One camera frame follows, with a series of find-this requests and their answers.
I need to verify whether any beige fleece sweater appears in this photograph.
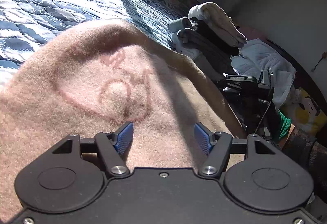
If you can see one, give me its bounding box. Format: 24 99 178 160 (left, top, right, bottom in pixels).
1 19 245 221

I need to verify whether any grey folded garment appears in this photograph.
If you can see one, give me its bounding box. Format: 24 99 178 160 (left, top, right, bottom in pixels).
168 17 234 74

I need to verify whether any plaid sleeve forearm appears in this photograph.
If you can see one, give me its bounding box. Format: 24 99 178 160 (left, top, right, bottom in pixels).
278 125 326 201

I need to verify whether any white pillow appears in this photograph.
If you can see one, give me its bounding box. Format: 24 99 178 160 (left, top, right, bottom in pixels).
231 39 296 108

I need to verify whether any cream folded garment on top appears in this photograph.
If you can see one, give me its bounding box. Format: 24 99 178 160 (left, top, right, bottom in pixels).
188 2 247 47

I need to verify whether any pink pillow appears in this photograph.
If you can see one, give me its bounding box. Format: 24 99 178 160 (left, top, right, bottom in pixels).
238 26 267 42

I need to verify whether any yellow cartoon cushion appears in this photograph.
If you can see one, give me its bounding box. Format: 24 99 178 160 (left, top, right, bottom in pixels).
283 88 326 136

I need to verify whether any dark wooden headboard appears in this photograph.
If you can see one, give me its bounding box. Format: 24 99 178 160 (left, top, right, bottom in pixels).
265 37 327 102

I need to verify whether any right hand green glove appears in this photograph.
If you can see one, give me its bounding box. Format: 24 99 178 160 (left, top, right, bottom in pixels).
265 105 291 144

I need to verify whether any blue patterned quilt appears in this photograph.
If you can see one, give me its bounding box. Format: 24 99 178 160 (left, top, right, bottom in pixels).
1 0 185 84

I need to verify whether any black folded garment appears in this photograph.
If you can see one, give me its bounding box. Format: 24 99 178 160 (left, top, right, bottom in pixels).
195 20 240 56

